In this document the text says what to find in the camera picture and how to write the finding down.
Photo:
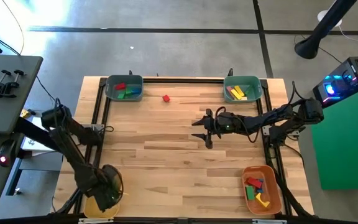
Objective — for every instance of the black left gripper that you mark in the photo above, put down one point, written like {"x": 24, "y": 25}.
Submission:
{"x": 107, "y": 186}

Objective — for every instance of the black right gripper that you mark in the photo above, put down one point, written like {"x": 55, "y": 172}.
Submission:
{"x": 228, "y": 124}

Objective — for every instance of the pink wooden block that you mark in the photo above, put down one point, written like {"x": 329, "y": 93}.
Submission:
{"x": 229, "y": 89}

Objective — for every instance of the yellow rectangular block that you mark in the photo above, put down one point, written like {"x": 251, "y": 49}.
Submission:
{"x": 235, "y": 94}

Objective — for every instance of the long natural wood block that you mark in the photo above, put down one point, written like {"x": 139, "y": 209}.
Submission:
{"x": 244, "y": 98}

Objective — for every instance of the long yellow block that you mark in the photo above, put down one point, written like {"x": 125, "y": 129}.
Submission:
{"x": 240, "y": 90}

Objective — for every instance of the blue rectangular block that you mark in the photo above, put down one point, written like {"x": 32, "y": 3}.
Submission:
{"x": 137, "y": 91}

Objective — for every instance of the large green block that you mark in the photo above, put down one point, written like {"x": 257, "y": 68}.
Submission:
{"x": 250, "y": 193}

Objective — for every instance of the blue arch block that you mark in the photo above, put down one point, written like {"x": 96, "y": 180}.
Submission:
{"x": 260, "y": 190}

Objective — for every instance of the green wooden block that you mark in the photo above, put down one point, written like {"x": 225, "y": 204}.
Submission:
{"x": 121, "y": 96}
{"x": 128, "y": 91}

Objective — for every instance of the yellow arch block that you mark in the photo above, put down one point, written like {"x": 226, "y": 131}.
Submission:
{"x": 261, "y": 202}

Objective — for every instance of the red arch block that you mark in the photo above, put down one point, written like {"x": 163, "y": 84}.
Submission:
{"x": 120, "y": 86}

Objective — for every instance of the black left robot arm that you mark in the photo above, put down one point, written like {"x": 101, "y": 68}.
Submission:
{"x": 73, "y": 155}

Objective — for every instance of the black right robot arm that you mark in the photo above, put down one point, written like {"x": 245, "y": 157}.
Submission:
{"x": 275, "y": 116}

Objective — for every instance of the small red cube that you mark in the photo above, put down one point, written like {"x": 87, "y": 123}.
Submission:
{"x": 166, "y": 98}

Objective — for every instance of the teal plastic bin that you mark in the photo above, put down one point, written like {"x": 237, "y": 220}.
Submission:
{"x": 253, "y": 82}

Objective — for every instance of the white paper booklet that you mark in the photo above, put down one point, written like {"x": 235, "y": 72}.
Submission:
{"x": 34, "y": 147}

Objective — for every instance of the black desk beam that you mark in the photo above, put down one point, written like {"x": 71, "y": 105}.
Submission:
{"x": 36, "y": 132}

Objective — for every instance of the orange plastic bin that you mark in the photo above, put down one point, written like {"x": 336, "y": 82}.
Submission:
{"x": 272, "y": 199}

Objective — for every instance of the dark green plastic bin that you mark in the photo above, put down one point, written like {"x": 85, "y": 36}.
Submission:
{"x": 109, "y": 81}

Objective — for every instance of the black computer mouse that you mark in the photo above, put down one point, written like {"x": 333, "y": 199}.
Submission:
{"x": 6, "y": 152}

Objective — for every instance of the small yellow object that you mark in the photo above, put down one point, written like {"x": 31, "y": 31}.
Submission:
{"x": 25, "y": 113}

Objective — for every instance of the green board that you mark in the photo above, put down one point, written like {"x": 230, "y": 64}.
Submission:
{"x": 346, "y": 140}

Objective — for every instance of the black stand pole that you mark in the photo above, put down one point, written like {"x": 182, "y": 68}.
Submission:
{"x": 325, "y": 28}

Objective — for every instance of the white round device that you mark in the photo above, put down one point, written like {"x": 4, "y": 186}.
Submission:
{"x": 322, "y": 14}

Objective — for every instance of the grey rail clip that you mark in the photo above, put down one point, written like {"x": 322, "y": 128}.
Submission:
{"x": 269, "y": 221}
{"x": 95, "y": 221}

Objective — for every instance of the black metal table frame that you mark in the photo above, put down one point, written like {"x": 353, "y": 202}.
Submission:
{"x": 182, "y": 80}

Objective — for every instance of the silver corner bracket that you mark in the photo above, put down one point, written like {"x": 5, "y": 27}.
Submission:
{"x": 99, "y": 127}
{"x": 266, "y": 130}

